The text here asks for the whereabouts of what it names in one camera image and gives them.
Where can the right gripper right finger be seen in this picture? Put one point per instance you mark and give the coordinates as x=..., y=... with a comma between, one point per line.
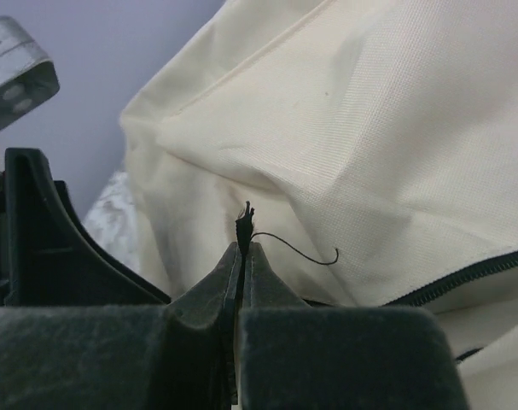
x=294, y=356

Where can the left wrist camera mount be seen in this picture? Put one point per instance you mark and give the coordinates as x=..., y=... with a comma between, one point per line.
x=27, y=74

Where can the cream canvas backpack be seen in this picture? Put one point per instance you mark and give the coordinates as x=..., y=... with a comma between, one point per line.
x=378, y=143

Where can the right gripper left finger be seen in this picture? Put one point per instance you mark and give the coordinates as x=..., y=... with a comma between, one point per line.
x=176, y=356

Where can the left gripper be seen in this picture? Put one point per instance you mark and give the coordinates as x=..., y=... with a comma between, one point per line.
x=51, y=259

